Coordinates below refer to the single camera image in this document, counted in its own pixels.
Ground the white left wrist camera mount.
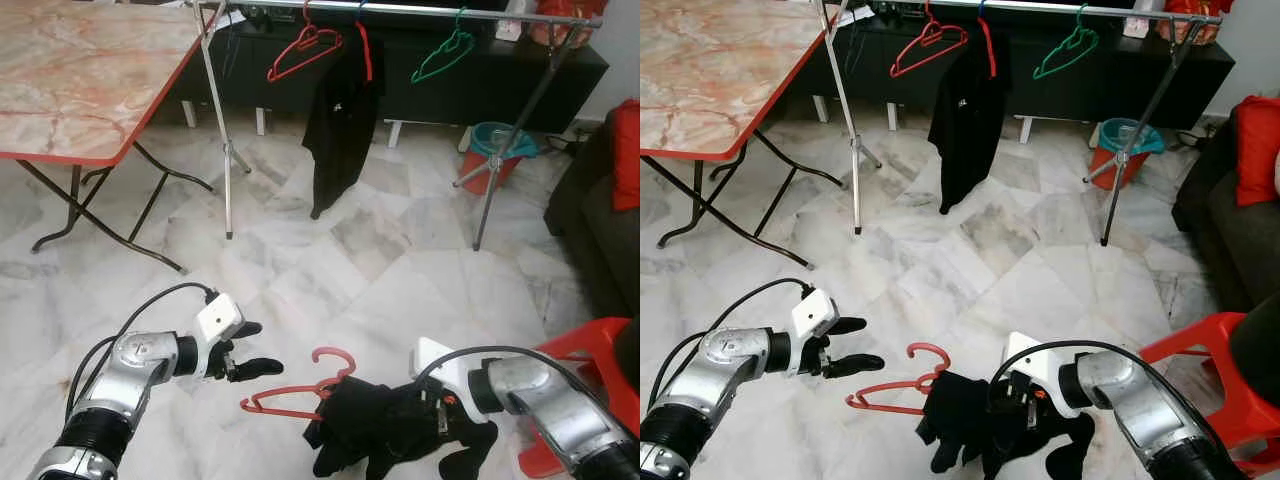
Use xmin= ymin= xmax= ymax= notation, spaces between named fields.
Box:
xmin=195 ymin=293 xmax=246 ymax=346
xmin=790 ymin=290 xmax=841 ymax=346

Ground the red statue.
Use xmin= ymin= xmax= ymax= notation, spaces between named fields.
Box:
xmin=1158 ymin=0 xmax=1233 ymax=46
xmin=528 ymin=0 xmax=608 ymax=49

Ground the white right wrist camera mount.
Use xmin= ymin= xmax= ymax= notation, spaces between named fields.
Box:
xmin=410 ymin=337 xmax=481 ymax=401
xmin=1003 ymin=331 xmax=1071 ymax=396

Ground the red plastic hanger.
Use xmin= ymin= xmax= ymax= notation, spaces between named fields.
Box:
xmin=266 ymin=5 xmax=344 ymax=84
xmin=845 ymin=341 xmax=953 ymax=416
xmin=889 ymin=5 xmax=969 ymax=79
xmin=240 ymin=346 xmax=357 ymax=421

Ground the black hanging shirt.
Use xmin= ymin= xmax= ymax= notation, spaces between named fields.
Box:
xmin=927 ymin=25 xmax=1011 ymax=216
xmin=302 ymin=30 xmax=386 ymax=221

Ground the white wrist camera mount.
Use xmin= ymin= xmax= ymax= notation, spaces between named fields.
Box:
xmin=195 ymin=293 xmax=246 ymax=346
xmin=410 ymin=337 xmax=481 ymax=401
xmin=1003 ymin=331 xmax=1071 ymax=396
xmin=790 ymin=290 xmax=841 ymax=346

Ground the red bin with teal bag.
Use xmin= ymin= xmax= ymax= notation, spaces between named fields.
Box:
xmin=458 ymin=120 xmax=539 ymax=196
xmin=1088 ymin=118 xmax=1166 ymax=191

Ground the black TV cabinet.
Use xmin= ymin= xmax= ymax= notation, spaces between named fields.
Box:
xmin=150 ymin=0 xmax=611 ymax=151
xmin=790 ymin=0 xmax=1236 ymax=141

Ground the red plastic stool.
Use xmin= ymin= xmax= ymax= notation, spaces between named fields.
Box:
xmin=1140 ymin=312 xmax=1280 ymax=476
xmin=517 ymin=316 xmax=641 ymax=479

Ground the marble pattern folding table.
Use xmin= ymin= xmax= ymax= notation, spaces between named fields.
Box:
xmin=640 ymin=0 xmax=846 ymax=269
xmin=0 ymin=0 xmax=216 ymax=276

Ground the red cushion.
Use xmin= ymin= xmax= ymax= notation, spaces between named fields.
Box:
xmin=611 ymin=98 xmax=641 ymax=213
xmin=1236 ymin=95 xmax=1280 ymax=208

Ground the red hanger with blue hook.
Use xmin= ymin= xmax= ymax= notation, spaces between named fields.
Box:
xmin=978 ymin=3 xmax=999 ymax=79
xmin=355 ymin=5 xmax=376 ymax=84

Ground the green plastic hanger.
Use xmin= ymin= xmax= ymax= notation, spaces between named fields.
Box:
xmin=411 ymin=8 xmax=477 ymax=85
xmin=1033 ymin=5 xmax=1099 ymax=81

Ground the dark grey sofa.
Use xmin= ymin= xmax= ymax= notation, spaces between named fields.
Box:
xmin=543 ymin=100 xmax=641 ymax=321
xmin=1172 ymin=100 xmax=1280 ymax=311

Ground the black garment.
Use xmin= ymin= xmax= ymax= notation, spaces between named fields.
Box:
xmin=303 ymin=375 xmax=499 ymax=480
xmin=915 ymin=370 xmax=1096 ymax=479

